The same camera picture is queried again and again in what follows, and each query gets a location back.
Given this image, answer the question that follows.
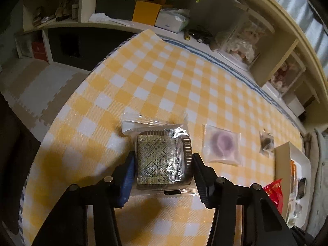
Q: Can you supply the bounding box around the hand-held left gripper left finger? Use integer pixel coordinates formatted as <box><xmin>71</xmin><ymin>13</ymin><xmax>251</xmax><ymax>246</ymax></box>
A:
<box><xmin>31</xmin><ymin>151</ymin><xmax>136</xmax><ymax>246</ymax></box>

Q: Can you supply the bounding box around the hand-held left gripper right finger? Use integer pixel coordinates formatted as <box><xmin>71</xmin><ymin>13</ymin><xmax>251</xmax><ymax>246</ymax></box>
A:
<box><xmin>192</xmin><ymin>153</ymin><xmax>295</xmax><ymax>246</ymax></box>

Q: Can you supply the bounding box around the square tart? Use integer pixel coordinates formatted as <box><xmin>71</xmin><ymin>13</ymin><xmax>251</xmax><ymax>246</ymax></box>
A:
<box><xmin>121</xmin><ymin>111</ymin><xmax>203</xmax><ymax>197</ymax></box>

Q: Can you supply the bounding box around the red snack packet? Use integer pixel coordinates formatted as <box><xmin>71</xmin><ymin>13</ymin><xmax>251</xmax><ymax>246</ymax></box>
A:
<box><xmin>263</xmin><ymin>179</ymin><xmax>285</xmax><ymax>212</ymax></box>

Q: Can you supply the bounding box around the white cardboard tray box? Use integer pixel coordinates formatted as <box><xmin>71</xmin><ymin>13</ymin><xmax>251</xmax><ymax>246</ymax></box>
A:
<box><xmin>274</xmin><ymin>141</ymin><xmax>312</xmax><ymax>230</ymax></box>

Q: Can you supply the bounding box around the orange snack packet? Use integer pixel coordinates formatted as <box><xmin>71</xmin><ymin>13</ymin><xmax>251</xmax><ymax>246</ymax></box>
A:
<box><xmin>290</xmin><ymin>159</ymin><xmax>298</xmax><ymax>192</ymax></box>

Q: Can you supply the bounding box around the black packet with red round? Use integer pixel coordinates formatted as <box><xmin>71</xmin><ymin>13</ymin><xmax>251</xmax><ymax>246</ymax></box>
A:
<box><xmin>297</xmin><ymin>177</ymin><xmax>307</xmax><ymax>199</ymax></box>

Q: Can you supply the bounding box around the clear purple pastry packet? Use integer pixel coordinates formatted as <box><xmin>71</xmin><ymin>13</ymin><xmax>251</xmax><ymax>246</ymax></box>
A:
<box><xmin>202</xmin><ymin>124</ymin><xmax>243</xmax><ymax>166</ymax></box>

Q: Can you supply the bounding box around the small dark candy packet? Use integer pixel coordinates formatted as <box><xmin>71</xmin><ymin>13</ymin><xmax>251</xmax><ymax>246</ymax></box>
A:
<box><xmin>258</xmin><ymin>129</ymin><xmax>275</xmax><ymax>157</ymax></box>

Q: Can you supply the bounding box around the yellow checked cloth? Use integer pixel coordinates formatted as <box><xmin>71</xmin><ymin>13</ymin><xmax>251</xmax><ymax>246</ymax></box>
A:
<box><xmin>24</xmin><ymin>28</ymin><xmax>304</xmax><ymax>246</ymax></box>

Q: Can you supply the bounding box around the folded beige blanket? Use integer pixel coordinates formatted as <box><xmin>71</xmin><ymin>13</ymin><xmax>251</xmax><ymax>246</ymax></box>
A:
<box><xmin>306</xmin><ymin>128</ymin><xmax>328</xmax><ymax>236</ymax></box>

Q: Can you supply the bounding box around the small white box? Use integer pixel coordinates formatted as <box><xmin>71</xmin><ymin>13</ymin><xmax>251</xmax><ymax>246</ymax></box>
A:
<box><xmin>284</xmin><ymin>92</ymin><xmax>306</xmax><ymax>117</ymax></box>

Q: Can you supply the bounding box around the beige foam floor mat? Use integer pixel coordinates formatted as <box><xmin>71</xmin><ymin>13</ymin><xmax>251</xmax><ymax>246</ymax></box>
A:
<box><xmin>0</xmin><ymin>59</ymin><xmax>89</xmax><ymax>139</ymax></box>

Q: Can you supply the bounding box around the red doll in clear case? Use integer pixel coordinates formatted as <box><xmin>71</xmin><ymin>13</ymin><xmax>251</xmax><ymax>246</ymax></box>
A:
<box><xmin>266</xmin><ymin>55</ymin><xmax>306</xmax><ymax>95</ymax></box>

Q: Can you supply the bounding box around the white doll in clear case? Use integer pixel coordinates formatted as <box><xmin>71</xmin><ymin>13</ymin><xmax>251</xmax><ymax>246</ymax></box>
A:
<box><xmin>215</xmin><ymin>18</ymin><xmax>274</xmax><ymax>64</ymax></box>

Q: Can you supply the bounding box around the cream wooden low shelf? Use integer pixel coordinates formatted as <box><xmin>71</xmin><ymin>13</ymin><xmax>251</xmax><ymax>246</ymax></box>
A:
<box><xmin>14</xmin><ymin>0</ymin><xmax>328</xmax><ymax>131</ymax></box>

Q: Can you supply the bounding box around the red box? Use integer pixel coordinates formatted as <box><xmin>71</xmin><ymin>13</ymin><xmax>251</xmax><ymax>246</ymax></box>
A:
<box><xmin>31</xmin><ymin>42</ymin><xmax>49</xmax><ymax>61</ymax></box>

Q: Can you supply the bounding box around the white crumpled paper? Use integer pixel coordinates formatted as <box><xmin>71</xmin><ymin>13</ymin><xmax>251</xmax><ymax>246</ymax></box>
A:
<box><xmin>88</xmin><ymin>12</ymin><xmax>134</xmax><ymax>27</ymax></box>

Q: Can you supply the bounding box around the white tissue box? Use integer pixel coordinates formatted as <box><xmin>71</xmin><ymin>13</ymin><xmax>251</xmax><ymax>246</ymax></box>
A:
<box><xmin>154</xmin><ymin>8</ymin><xmax>190</xmax><ymax>33</ymax></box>

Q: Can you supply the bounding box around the orange box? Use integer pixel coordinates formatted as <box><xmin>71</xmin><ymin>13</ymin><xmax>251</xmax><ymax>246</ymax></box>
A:
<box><xmin>132</xmin><ymin>0</ymin><xmax>164</xmax><ymax>26</ymax></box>

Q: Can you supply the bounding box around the dark grey box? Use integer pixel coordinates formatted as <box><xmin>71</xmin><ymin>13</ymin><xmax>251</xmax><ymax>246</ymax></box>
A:
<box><xmin>95</xmin><ymin>0</ymin><xmax>137</xmax><ymax>21</ymax></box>

